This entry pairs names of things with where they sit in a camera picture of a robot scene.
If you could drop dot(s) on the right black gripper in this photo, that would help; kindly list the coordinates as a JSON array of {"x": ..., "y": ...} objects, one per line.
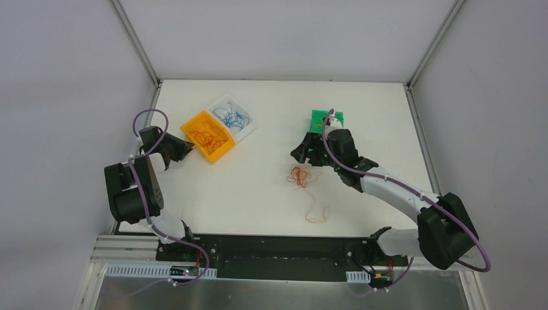
[{"x": 314, "y": 148}]

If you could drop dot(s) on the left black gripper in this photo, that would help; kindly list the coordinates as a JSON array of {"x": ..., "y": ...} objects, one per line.
[{"x": 170, "y": 146}]

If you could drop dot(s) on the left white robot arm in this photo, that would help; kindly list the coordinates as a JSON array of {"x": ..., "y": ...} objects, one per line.
[{"x": 134, "y": 194}]

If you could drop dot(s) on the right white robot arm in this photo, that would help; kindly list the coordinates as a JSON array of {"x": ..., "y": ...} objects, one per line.
[{"x": 444, "y": 231}]

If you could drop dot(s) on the green plastic bin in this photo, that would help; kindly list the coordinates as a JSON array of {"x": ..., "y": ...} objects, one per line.
[{"x": 317, "y": 119}]

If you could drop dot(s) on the orange plastic bin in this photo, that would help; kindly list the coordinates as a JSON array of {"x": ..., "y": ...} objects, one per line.
[{"x": 210, "y": 137}]

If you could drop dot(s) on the white translucent plastic bin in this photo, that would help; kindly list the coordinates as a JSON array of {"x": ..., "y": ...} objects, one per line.
[{"x": 234, "y": 116}]

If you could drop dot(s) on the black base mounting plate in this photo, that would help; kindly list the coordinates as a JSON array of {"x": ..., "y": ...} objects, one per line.
[{"x": 290, "y": 258}]

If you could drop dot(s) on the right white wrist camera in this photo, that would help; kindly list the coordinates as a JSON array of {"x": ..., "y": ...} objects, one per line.
[{"x": 332, "y": 123}]

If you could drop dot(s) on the aluminium frame rail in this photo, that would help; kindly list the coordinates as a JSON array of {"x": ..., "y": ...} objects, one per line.
[
  {"x": 435, "y": 43},
  {"x": 134, "y": 41}
]

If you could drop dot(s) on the right aluminium frame rail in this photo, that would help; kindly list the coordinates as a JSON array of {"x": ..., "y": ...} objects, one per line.
[{"x": 435, "y": 43}]

